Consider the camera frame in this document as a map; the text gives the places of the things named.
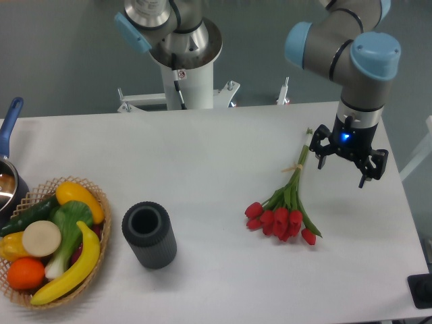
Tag red vegetable in basket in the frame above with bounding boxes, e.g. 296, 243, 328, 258
70, 224, 103, 266

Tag orange fruit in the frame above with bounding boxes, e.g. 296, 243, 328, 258
7, 257, 45, 290

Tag white frame at right edge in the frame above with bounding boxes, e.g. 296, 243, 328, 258
399, 116, 431, 182

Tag blue handled saucepan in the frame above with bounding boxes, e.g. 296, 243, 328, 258
1, 97, 28, 227

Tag woven wicker basket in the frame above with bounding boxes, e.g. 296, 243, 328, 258
1, 176, 111, 310

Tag yellow bell pepper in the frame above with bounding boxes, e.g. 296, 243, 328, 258
1, 232, 30, 262

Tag black device at table edge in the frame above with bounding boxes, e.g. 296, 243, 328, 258
407, 273, 431, 309

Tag yellow banana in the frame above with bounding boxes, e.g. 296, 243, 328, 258
30, 221, 101, 306

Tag black cable on pedestal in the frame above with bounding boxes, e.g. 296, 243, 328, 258
170, 53, 188, 111

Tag dark grey ribbed vase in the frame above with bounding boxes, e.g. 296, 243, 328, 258
121, 201, 177, 269

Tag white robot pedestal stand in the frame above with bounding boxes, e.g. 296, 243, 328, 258
117, 16, 291, 114

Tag green cucumber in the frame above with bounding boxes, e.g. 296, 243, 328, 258
1, 196, 59, 237

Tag red tulip bouquet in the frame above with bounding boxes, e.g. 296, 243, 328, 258
244, 128, 322, 246

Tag beige round disc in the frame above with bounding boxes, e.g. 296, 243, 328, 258
22, 221, 61, 257

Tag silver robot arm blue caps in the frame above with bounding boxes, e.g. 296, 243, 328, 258
114, 1, 401, 182

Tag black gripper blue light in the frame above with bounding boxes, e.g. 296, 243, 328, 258
309, 117, 389, 188

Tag green bok choy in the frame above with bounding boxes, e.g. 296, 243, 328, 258
45, 200, 93, 280

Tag yellow squash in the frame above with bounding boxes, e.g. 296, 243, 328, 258
55, 182, 105, 224

